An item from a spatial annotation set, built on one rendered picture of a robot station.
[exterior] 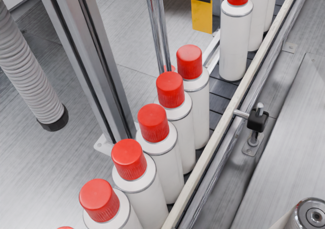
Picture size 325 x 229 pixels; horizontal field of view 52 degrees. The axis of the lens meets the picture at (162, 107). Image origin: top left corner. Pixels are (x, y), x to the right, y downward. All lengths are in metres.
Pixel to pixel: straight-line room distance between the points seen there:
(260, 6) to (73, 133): 0.44
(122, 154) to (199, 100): 0.16
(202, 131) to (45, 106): 0.26
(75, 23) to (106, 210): 0.22
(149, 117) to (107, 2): 0.68
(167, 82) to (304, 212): 0.20
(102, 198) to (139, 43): 0.57
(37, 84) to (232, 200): 0.38
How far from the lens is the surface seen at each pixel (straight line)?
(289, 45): 0.83
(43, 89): 0.35
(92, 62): 0.46
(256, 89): 0.66
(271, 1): 0.73
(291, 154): 0.59
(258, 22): 0.68
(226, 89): 0.65
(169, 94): 0.39
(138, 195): 0.38
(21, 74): 0.33
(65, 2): 0.41
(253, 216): 0.53
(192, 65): 0.42
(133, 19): 0.92
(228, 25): 0.57
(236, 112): 0.58
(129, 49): 0.83
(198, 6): 0.46
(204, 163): 0.52
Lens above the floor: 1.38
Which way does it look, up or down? 52 degrees down
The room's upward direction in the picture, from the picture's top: 10 degrees counter-clockwise
